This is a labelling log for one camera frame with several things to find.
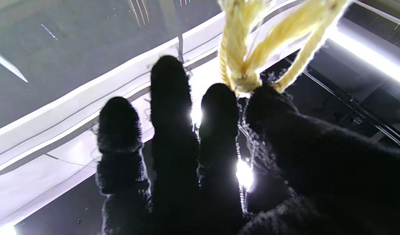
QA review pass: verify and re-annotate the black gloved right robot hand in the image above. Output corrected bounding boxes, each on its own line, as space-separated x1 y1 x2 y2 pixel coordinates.
95 55 400 235

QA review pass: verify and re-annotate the cream tag string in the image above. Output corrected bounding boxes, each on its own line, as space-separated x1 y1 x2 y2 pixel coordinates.
218 0 351 95

